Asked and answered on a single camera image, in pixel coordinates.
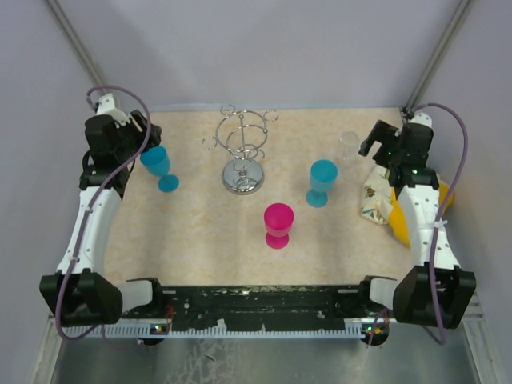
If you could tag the chrome wine glass rack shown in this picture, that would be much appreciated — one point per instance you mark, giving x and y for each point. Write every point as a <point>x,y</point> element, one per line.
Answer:
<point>243,134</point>

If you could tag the dinosaur print yellow cloth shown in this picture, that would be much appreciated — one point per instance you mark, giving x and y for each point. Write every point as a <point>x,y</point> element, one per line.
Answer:
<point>379,204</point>

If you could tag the pink plastic wine glass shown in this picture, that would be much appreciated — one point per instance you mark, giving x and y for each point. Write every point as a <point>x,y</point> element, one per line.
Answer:
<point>278,219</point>

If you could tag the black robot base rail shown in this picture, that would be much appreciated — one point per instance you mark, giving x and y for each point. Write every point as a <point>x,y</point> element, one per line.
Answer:
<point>324,311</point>

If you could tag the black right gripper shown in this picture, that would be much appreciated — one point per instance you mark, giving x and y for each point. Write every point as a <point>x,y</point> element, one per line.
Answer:
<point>381,132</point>

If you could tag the blue wine glass front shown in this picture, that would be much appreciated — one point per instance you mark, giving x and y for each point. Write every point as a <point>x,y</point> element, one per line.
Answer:
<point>323,174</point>

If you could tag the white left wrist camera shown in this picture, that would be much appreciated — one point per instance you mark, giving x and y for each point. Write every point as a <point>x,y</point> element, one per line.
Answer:
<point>107,105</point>

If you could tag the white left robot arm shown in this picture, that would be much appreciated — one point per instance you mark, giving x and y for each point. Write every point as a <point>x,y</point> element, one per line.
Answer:
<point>78,294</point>

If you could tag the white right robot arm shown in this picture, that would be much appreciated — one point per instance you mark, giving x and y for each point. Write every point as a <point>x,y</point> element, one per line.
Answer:
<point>436,291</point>

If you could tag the clear wine glass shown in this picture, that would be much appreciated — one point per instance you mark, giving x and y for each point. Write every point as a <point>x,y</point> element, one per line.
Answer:
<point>349,144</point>

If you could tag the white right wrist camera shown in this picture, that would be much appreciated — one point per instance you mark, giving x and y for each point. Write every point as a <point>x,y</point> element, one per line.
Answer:
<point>417,121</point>

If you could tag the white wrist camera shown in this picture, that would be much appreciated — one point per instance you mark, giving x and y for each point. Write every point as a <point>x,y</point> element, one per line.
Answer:
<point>107,105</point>
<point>417,121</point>

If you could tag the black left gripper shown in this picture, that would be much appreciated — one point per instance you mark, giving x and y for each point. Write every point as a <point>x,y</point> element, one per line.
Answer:
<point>142,123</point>

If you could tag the blue wine glass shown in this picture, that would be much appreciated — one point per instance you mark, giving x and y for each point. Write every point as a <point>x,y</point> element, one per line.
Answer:
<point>323,174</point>
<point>157,162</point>

